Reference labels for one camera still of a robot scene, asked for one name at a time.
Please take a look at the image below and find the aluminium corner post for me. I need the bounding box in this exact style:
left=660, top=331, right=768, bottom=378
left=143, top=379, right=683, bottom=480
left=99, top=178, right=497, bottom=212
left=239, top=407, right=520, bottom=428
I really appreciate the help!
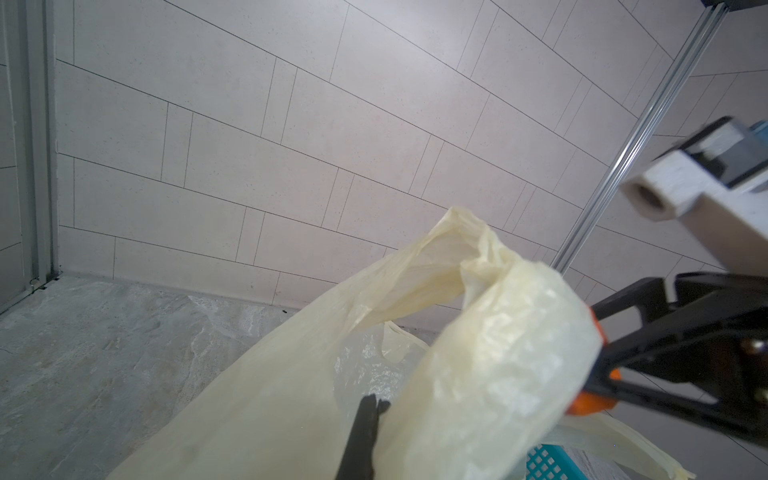
left=552, top=1, right=730, bottom=274
left=1, top=1, right=57, bottom=311

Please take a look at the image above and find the right aluminium corner post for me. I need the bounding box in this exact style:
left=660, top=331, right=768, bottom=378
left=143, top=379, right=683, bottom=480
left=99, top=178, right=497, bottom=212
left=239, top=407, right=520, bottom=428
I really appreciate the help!
left=552, top=1, right=730, bottom=274

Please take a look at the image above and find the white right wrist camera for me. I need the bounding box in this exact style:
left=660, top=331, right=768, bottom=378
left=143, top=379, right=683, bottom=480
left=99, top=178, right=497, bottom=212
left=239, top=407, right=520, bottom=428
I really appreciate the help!
left=621, top=116, right=767, bottom=277

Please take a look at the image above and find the left aluminium corner post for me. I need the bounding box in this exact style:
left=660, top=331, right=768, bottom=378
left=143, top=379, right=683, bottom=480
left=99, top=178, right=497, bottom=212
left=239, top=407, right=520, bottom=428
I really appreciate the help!
left=1, top=1, right=57, bottom=311

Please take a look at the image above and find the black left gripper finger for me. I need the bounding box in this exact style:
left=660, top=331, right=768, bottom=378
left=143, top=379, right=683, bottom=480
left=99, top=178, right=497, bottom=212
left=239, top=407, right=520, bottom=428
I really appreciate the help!
left=335, top=394, right=390, bottom=480

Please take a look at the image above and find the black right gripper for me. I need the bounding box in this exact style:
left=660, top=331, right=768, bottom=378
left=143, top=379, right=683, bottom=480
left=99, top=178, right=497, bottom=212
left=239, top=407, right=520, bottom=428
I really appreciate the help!
left=591, top=271, right=767, bottom=446

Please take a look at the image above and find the teal plastic basket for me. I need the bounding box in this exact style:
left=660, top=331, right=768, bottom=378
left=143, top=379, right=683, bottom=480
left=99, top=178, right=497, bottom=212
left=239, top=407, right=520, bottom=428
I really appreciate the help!
left=524, top=444, right=587, bottom=480

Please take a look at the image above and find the yellow plastic bag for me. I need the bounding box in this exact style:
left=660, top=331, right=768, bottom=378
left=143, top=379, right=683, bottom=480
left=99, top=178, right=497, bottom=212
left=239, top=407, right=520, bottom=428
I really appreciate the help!
left=112, top=208, right=689, bottom=479

